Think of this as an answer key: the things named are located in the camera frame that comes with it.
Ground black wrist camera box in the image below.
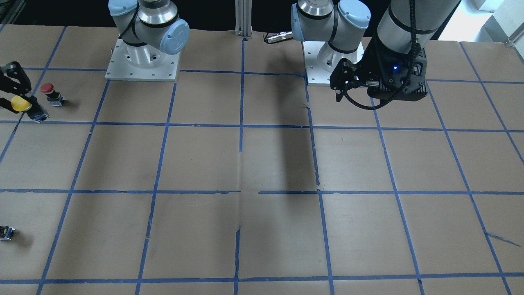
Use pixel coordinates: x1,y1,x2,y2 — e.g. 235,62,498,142
367,48,428,102

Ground green push button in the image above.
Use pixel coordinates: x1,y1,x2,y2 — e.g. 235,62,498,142
0,225,16,241

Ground aluminium frame post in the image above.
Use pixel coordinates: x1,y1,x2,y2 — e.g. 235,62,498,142
235,0,252,39

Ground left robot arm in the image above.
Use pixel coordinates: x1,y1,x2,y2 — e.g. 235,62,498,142
291,0,459,110

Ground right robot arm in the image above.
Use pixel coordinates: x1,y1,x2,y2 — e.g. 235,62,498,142
1,0,190,123

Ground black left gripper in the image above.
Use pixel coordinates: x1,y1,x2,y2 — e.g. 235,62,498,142
330,39,410,102

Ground yellow push button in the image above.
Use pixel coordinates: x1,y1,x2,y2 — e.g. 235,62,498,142
11,95,49,123

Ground red push button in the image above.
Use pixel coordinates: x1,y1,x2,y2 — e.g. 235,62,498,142
39,83,64,107

